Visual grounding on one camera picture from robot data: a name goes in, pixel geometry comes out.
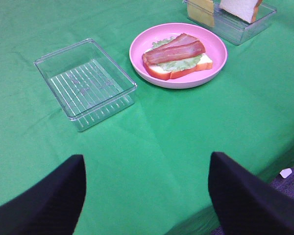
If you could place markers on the green lettuce leaf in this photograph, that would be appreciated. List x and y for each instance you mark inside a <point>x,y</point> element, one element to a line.
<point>179,65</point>

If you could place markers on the clear plastic tray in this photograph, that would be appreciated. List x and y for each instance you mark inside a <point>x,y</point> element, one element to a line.
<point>88,84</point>
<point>235,30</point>

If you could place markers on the bacon strip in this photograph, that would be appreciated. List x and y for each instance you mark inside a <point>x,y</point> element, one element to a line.
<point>175,53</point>
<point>182,39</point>

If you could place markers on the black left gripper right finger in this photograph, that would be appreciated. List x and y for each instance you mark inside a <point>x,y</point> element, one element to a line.
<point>244,204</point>

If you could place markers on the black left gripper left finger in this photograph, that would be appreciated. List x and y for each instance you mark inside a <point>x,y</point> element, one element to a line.
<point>50,207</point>

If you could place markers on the right clear plastic tray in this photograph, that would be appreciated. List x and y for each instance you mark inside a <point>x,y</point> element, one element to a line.
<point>235,30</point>

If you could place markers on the bread slice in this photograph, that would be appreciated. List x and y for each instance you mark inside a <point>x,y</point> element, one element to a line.
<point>205,64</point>
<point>246,10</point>

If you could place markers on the left clear plastic tray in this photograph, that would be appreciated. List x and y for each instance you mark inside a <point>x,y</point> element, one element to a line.
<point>88,84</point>

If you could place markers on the white paper scrap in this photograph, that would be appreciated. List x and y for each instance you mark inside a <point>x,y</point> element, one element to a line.
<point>285,173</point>

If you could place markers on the yellow cheese slice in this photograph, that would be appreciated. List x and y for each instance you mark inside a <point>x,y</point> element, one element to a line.
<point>201,11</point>

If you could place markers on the pink round plate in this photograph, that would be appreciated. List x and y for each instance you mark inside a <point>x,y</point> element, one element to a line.
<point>215,49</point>

